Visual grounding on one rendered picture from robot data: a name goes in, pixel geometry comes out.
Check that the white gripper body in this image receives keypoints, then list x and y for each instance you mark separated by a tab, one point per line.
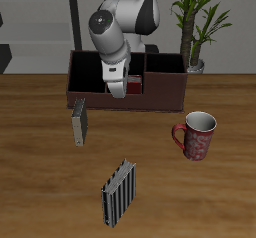
117	88

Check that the red book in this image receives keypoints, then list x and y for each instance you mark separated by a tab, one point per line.
135	86

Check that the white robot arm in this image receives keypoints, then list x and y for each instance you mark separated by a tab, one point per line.
113	35

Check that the dark brown desk caddy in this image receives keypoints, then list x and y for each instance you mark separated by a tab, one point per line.
163	92

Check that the grey book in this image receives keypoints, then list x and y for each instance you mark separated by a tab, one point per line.
78	125

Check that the black striped book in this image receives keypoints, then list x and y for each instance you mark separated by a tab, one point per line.
121	195

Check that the green pot plant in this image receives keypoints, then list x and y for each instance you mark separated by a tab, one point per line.
188	32

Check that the red patterned mug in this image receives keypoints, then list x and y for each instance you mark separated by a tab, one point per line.
198	140

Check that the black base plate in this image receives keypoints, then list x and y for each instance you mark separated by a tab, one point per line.
152	48

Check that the black vertical post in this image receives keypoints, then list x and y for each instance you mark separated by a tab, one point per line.
74	15

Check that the dark block by wall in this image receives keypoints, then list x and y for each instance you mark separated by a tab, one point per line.
4	58

